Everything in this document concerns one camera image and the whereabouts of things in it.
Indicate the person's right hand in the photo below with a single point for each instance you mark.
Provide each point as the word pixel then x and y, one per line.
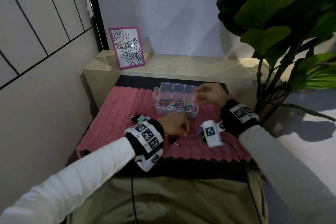
pixel 212 95

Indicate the person's left hand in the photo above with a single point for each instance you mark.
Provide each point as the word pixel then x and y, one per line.
pixel 174 124

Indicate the black binder clip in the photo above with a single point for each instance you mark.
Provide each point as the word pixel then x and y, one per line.
pixel 135 118
pixel 172 139

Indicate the mint green binder clip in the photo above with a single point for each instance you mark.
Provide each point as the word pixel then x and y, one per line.
pixel 140 119

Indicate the transparent storage box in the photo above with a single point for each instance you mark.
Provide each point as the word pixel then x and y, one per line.
pixel 178 90

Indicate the person's left forearm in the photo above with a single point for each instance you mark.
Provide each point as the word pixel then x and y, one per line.
pixel 68 181

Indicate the person's right forearm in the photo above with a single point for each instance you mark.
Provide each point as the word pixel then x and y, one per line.
pixel 286 174

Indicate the person's olive trousers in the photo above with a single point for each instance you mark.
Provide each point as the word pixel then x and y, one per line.
pixel 170 200

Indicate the black left wristband with markers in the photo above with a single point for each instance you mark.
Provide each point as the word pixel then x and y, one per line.
pixel 144 137

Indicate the black wristband with markers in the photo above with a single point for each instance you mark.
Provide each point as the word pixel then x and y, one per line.
pixel 144 137
pixel 239 117

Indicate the beige wooden shelf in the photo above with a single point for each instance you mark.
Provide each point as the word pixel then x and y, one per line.
pixel 199 65

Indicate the black right wristband with markers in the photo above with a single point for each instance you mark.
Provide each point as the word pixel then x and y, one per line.
pixel 239 117

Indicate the pink ribbed mat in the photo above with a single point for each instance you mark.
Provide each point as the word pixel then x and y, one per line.
pixel 115 116

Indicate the pink framed drawing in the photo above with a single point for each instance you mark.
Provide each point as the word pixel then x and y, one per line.
pixel 127 48

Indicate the green leafy plant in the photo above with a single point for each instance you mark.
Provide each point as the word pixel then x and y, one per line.
pixel 265 8

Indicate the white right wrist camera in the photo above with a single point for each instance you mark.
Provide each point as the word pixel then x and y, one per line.
pixel 212 133

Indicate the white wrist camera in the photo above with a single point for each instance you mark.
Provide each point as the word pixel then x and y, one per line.
pixel 212 133
pixel 151 160

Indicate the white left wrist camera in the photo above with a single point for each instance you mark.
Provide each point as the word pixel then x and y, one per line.
pixel 151 160

